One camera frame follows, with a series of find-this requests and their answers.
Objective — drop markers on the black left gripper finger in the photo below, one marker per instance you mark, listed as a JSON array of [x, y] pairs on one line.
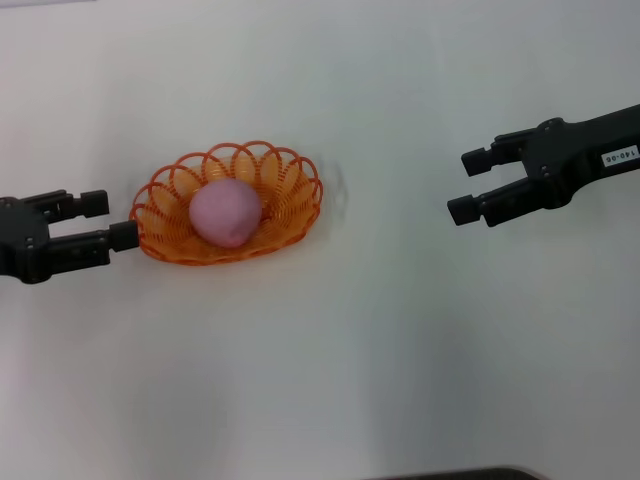
[[92, 204], [85, 247]]

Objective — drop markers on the orange woven plastic basket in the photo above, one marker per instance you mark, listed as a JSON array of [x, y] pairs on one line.
[[287, 220]]

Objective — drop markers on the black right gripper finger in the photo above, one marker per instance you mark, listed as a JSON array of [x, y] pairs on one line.
[[505, 205], [477, 162]]

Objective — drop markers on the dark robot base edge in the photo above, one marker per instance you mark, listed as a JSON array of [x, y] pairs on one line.
[[465, 474]]

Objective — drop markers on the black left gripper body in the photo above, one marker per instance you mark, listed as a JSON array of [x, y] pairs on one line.
[[22, 240]]

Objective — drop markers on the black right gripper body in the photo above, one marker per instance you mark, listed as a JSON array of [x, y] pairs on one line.
[[575, 155]]

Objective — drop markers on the pink peach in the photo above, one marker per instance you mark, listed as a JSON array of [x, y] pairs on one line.
[[225, 212]]

